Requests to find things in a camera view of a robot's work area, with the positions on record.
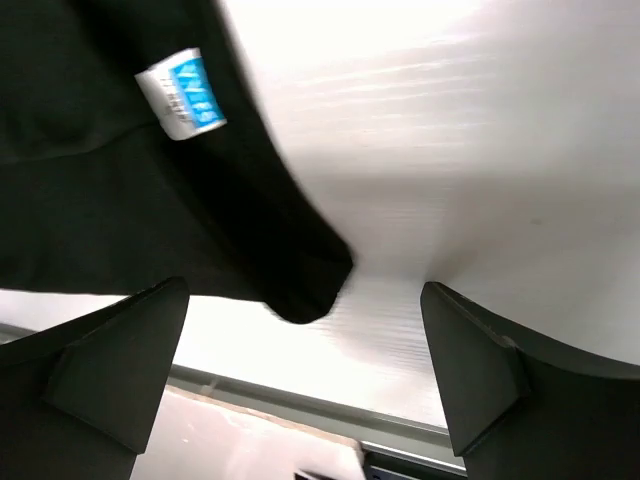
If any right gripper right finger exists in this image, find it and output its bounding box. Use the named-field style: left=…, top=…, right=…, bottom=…
left=420, top=282, right=639, bottom=479

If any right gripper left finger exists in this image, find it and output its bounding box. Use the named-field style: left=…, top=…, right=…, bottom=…
left=1, top=277, right=190, bottom=480

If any black t shirt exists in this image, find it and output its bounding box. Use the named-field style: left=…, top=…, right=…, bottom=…
left=1, top=1, right=354, bottom=324

